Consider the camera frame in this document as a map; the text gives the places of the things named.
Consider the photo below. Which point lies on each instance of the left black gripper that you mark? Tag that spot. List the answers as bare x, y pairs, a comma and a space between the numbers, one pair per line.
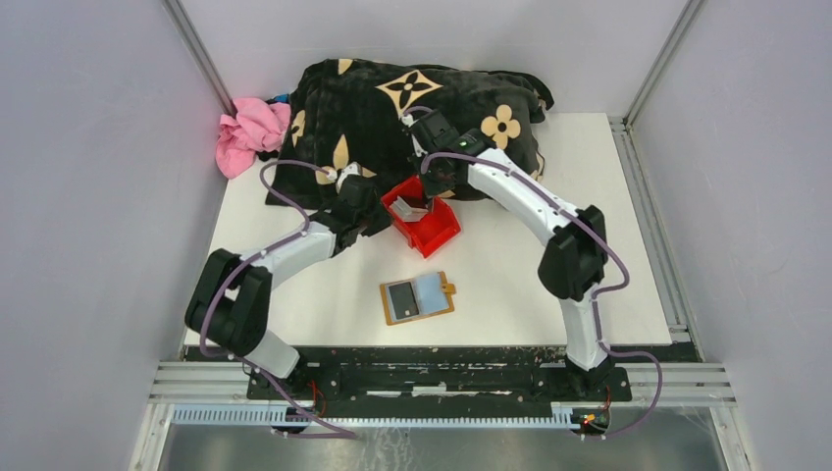
382, 219

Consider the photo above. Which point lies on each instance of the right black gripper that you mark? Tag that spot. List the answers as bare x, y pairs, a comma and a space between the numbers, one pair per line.
433, 188

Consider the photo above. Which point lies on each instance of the red plastic bin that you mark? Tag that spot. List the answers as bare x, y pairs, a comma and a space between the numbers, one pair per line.
434, 231

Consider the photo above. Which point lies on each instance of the yellow leather card holder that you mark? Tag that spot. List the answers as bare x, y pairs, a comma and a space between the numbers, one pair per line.
434, 293

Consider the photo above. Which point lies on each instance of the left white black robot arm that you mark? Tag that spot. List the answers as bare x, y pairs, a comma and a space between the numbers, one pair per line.
230, 305

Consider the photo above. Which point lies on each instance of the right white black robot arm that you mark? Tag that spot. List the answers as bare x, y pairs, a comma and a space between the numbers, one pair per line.
575, 248

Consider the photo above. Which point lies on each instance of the stack of credit cards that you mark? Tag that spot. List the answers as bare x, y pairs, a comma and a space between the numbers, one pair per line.
409, 210

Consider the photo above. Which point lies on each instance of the pink cloth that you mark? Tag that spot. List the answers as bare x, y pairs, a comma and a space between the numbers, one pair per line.
255, 127

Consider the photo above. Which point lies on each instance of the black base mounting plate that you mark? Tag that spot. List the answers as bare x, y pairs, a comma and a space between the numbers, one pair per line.
447, 382

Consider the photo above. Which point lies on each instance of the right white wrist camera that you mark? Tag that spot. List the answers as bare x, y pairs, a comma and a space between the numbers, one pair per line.
408, 121

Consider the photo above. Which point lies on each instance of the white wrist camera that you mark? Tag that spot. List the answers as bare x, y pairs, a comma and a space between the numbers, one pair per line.
408, 121
351, 169

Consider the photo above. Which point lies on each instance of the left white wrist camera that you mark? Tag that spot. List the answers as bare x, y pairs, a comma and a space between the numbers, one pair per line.
351, 169

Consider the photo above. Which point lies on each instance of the aluminium rail frame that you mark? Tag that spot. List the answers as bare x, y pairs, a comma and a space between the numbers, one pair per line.
206, 412

